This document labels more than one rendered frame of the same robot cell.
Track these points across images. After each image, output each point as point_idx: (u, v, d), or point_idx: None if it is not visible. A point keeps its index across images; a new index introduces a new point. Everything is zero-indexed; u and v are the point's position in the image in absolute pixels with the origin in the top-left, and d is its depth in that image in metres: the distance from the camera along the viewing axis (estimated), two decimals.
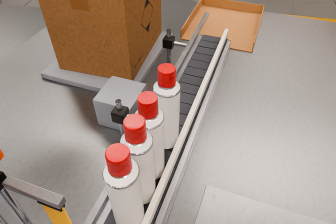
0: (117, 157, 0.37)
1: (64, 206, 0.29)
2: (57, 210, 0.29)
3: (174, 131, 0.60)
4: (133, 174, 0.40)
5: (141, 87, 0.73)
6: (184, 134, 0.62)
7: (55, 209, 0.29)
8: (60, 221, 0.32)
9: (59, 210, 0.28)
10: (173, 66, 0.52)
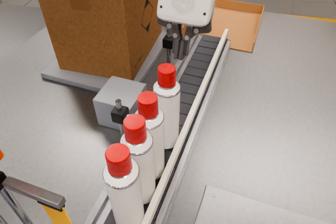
0: (117, 157, 0.37)
1: (64, 206, 0.29)
2: (57, 210, 0.29)
3: (174, 131, 0.60)
4: (133, 174, 0.40)
5: (141, 87, 0.73)
6: (184, 134, 0.62)
7: (55, 209, 0.29)
8: (60, 221, 0.32)
9: (59, 210, 0.28)
10: (173, 66, 0.52)
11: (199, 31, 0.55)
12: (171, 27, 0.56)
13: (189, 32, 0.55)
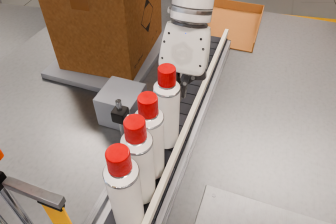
0: (117, 157, 0.37)
1: (64, 206, 0.29)
2: (57, 210, 0.29)
3: (174, 131, 0.60)
4: (133, 174, 0.40)
5: (141, 87, 0.73)
6: (184, 134, 0.62)
7: (55, 209, 0.29)
8: (60, 221, 0.32)
9: (59, 210, 0.28)
10: (173, 66, 0.52)
11: (196, 78, 0.63)
12: None
13: (187, 79, 0.63)
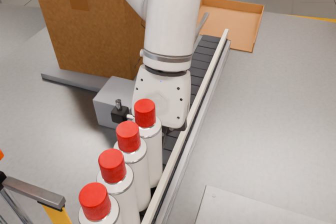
0: (93, 200, 0.33)
1: (64, 206, 0.29)
2: (57, 210, 0.29)
3: (156, 171, 0.53)
4: (112, 216, 0.36)
5: None
6: (184, 134, 0.62)
7: (55, 209, 0.29)
8: (60, 221, 0.32)
9: (59, 210, 0.28)
10: (152, 102, 0.45)
11: (175, 128, 0.54)
12: None
13: (164, 130, 0.54)
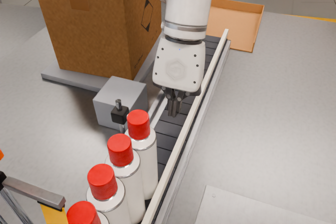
0: (81, 221, 0.31)
1: (64, 207, 0.29)
2: (57, 210, 0.29)
3: (151, 183, 0.51)
4: None
5: (141, 87, 0.73)
6: (184, 134, 0.62)
7: (55, 208, 0.29)
8: None
9: (59, 210, 0.28)
10: (145, 114, 0.43)
11: (190, 93, 0.62)
12: (165, 89, 0.62)
13: (181, 95, 0.61)
